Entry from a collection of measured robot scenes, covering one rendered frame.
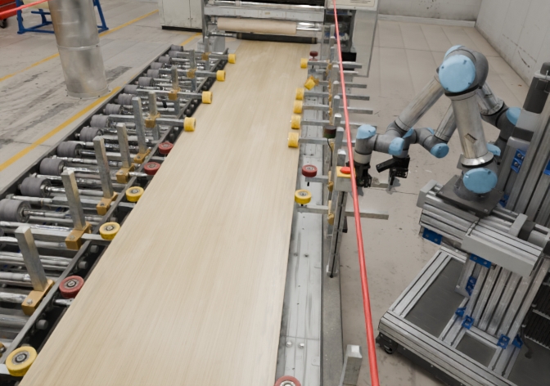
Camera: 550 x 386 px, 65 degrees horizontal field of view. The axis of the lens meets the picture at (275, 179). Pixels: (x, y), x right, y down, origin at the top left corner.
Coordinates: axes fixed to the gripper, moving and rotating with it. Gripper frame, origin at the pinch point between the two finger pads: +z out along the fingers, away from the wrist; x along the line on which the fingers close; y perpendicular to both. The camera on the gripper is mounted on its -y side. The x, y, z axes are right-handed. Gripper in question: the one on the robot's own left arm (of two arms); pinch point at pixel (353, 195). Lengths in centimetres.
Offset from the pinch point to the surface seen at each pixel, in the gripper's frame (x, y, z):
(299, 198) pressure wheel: -23.2, -9.2, 4.1
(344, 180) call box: -18.6, 24.7, -25.8
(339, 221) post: -18.1, 23.8, -5.9
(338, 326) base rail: -26, 49, 24
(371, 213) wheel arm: 10.3, 1.7, 10.9
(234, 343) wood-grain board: -68, 63, 4
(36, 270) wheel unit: -131, 17, 1
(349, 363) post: -46, 92, -18
